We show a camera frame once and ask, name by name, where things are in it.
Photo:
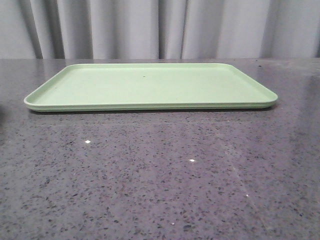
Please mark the light green plastic tray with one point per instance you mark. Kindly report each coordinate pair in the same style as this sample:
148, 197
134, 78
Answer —
149, 86

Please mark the grey pleated curtain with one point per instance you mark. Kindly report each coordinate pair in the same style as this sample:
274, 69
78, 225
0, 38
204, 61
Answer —
159, 29

